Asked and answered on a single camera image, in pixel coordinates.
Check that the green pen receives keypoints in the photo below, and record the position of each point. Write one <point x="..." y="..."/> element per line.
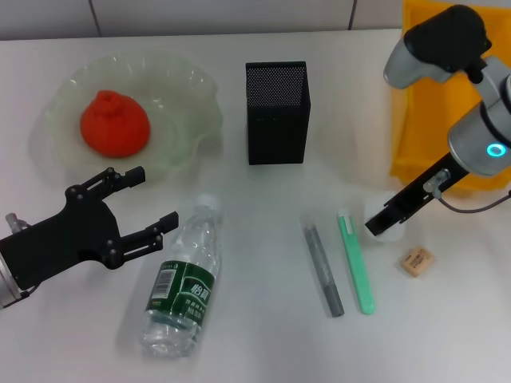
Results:
<point x="355" y="263"/>

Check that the grey pen clear cap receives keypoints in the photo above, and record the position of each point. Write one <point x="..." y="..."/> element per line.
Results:
<point x="321" y="263"/>

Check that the green glass fruit plate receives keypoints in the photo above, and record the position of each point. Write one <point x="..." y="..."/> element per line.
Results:
<point x="187" y="103"/>

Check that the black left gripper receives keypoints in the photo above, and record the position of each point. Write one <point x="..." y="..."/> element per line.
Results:
<point x="60" y="243"/>

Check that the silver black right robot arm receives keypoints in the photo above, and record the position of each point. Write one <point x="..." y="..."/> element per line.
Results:
<point x="447" y="36"/>

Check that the beige eraser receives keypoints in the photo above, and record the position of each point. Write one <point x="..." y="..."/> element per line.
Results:
<point x="416" y="261"/>

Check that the black mesh pen holder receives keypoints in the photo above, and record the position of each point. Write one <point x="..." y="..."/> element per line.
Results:
<point x="275" y="127"/>

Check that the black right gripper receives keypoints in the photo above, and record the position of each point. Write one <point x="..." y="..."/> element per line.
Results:
<point x="419" y="191"/>

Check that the yellow plastic bin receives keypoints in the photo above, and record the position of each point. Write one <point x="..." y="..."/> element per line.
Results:
<point x="431" y="119"/>

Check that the clear water bottle green label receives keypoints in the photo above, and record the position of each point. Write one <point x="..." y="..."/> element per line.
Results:
<point x="183" y="263"/>

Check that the orange fruit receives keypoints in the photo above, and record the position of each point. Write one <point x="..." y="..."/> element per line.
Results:
<point x="116" y="123"/>

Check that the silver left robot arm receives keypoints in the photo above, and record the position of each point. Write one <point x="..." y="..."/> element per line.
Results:
<point x="5" y="287"/>

